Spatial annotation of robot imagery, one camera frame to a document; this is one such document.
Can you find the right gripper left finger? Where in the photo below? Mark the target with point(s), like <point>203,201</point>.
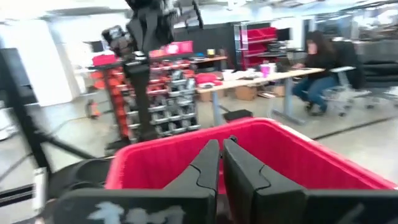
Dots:
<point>199,186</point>

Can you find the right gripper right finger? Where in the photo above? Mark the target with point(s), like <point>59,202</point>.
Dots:
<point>248,186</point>

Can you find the red plastic bin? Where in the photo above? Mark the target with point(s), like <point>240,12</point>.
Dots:
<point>280,161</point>

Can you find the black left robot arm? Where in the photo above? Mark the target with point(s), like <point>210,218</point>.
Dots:
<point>140,93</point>

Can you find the storage bin rack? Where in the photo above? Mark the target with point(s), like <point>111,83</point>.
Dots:
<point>174,102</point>

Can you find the cardboard box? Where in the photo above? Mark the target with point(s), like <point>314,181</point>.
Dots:
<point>245,92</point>

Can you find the long wooden desk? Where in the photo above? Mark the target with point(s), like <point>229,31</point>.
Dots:
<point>264,79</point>

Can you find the pink tumbler cup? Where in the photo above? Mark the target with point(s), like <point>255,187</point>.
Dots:
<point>265,71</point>

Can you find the small wooden desk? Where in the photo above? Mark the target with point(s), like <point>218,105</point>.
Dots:
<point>211,59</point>

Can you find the yellow cup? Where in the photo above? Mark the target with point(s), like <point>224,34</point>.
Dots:
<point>211,53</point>

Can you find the person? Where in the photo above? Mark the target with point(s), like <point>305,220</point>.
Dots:
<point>317,62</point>

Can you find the metal shelf with red bins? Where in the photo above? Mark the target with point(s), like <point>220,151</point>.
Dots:
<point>258,43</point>

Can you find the office chair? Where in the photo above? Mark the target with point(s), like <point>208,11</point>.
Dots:
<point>348,71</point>

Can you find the black computer monitor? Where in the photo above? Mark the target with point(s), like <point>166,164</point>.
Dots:
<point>283,34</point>

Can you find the black aluminium frame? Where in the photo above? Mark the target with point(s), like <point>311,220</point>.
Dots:
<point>21,118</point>

